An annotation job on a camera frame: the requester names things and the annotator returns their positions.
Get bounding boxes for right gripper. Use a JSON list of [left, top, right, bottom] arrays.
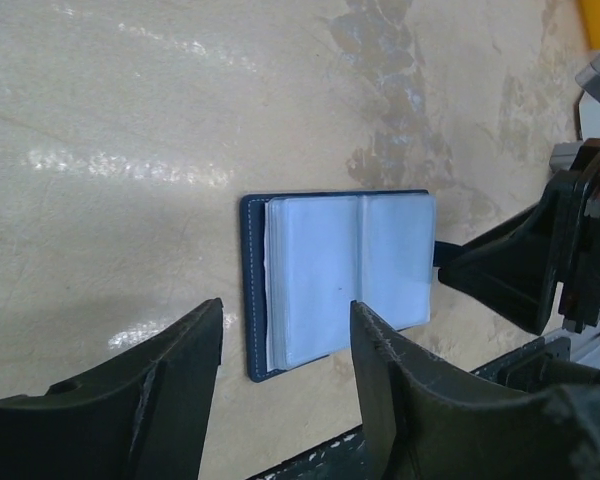
[[438, 138, 600, 335]]

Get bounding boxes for blue leather card holder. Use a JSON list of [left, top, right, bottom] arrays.
[[239, 190, 466, 383]]

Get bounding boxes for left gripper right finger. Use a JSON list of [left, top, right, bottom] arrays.
[[348, 300, 600, 480]]

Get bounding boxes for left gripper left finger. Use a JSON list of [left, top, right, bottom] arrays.
[[0, 299, 223, 479]]

